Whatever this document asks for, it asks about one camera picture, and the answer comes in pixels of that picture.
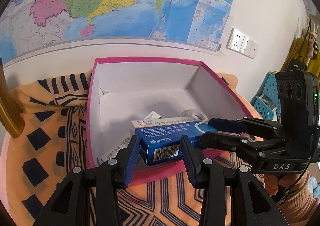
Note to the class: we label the pink cardboard box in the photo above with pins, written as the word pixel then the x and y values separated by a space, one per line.
pixel 124 89

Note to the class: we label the golden metal post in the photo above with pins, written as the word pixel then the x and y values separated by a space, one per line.
pixel 10 111

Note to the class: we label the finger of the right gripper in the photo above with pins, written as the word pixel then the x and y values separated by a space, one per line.
pixel 225 142
pixel 240 125

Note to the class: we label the white tape roll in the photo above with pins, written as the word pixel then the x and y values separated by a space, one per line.
pixel 196 114

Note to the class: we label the pink knitted sleeve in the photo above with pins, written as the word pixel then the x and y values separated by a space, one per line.
pixel 300 204

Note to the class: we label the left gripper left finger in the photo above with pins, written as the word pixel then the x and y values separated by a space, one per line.
pixel 92 189

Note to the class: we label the yellow hanging garment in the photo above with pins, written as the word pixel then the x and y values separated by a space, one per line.
pixel 298 51

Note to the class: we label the orange patterned cloth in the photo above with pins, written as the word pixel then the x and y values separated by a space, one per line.
pixel 54 141

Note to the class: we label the white paper leaflet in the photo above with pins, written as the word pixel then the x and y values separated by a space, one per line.
pixel 122 144

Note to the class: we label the blue plastic basket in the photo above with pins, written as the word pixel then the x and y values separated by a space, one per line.
pixel 266 101

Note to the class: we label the colourful wall map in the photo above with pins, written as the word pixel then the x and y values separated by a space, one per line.
pixel 28 25

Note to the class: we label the blue white medicine box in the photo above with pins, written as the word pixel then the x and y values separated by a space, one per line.
pixel 160 138

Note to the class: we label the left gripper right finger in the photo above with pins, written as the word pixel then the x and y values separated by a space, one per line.
pixel 250 203

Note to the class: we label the white wall socket panel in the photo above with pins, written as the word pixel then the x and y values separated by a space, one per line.
pixel 241 43

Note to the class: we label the person's right hand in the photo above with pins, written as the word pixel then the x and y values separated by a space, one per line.
pixel 296 182

